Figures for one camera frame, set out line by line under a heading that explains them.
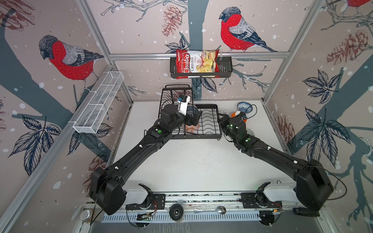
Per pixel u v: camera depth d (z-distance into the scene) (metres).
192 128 1.01
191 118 0.66
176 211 0.61
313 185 0.41
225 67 0.95
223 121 0.72
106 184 0.39
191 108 1.10
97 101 0.79
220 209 0.72
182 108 0.64
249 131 0.97
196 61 0.88
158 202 0.73
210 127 1.03
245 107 1.14
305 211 0.68
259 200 0.67
